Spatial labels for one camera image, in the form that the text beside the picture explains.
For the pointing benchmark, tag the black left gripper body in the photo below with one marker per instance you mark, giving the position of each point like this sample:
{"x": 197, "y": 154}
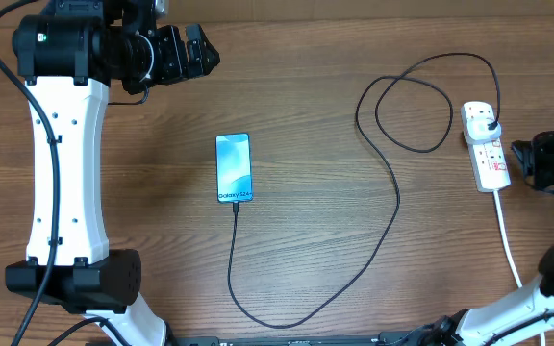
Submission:
{"x": 169, "y": 64}

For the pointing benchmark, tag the Samsung Galaxy smartphone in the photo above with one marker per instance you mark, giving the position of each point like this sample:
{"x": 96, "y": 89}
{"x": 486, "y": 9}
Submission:
{"x": 233, "y": 168}

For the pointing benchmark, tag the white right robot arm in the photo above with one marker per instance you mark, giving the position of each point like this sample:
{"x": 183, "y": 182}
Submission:
{"x": 524, "y": 313}

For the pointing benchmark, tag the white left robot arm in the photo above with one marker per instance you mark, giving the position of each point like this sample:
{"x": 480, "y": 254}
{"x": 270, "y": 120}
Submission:
{"x": 67, "y": 57}

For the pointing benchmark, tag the white charger plug adapter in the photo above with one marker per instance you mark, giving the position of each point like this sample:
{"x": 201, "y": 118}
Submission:
{"x": 478, "y": 131}

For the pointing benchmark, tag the white power strip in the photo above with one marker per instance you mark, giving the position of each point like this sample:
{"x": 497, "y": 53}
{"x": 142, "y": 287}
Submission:
{"x": 488, "y": 161}

